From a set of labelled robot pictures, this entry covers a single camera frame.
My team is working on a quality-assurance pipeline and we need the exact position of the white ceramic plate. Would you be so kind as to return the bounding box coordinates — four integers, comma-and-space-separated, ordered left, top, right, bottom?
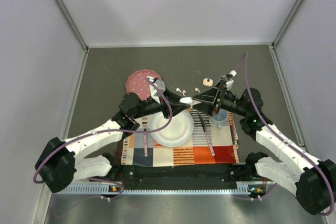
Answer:
151, 110, 194, 147

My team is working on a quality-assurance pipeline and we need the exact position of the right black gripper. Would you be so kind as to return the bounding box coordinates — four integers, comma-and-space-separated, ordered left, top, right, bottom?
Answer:
193, 80, 248, 117

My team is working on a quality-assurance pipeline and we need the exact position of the purple cable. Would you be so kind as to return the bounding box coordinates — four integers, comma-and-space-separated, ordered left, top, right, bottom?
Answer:
33, 79, 174, 184
236, 52, 336, 216

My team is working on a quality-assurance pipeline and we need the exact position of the grey slotted cable duct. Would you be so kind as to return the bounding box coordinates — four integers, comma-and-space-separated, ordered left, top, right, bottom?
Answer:
58, 183, 266, 195

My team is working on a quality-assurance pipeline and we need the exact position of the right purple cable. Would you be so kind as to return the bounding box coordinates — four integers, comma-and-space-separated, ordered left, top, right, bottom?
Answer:
236, 52, 336, 216

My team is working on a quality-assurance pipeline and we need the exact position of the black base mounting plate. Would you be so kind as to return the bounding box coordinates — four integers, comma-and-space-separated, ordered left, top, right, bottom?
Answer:
106, 164, 262, 190

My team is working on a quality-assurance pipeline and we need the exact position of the white earbud charging case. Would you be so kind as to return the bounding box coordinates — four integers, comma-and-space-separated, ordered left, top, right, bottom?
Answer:
179, 97, 194, 104

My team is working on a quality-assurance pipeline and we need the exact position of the light blue mug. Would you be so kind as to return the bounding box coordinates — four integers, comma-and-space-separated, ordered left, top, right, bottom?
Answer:
209, 110, 229, 129

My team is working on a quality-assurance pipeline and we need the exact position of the aluminium frame rail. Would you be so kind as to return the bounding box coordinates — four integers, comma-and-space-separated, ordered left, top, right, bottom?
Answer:
54, 0, 89, 52

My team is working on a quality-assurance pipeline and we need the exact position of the pink handled fork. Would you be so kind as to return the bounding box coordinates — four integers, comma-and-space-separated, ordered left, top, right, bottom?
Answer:
141, 116, 149, 157

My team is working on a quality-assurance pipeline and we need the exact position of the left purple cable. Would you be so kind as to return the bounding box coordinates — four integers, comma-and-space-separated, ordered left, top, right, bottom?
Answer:
33, 79, 174, 184

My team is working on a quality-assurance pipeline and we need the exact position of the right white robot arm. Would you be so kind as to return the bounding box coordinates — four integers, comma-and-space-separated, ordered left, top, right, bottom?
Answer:
193, 76, 335, 215

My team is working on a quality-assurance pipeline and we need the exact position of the pink earbud charging case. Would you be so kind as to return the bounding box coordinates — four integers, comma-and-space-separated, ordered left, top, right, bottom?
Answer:
202, 78, 214, 87

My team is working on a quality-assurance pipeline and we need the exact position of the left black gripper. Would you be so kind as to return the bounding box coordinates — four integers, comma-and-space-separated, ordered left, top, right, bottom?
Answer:
132, 87, 190, 119

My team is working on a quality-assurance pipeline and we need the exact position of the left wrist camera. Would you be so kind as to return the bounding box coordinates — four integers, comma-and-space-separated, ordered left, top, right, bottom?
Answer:
147, 76, 166, 104

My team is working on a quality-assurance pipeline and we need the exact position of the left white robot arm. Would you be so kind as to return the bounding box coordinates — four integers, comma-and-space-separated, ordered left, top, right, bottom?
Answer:
33, 90, 191, 193

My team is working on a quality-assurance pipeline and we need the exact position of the pink polka dot plate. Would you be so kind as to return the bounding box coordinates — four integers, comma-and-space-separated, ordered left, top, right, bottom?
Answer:
125, 69, 161, 101

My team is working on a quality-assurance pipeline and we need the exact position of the orange patterned placemat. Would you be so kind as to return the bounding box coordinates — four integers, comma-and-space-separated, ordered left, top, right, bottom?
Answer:
116, 109, 239, 167

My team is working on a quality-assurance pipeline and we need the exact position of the pink handled knife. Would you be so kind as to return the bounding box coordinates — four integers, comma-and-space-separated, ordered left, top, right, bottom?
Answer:
197, 112, 215, 156

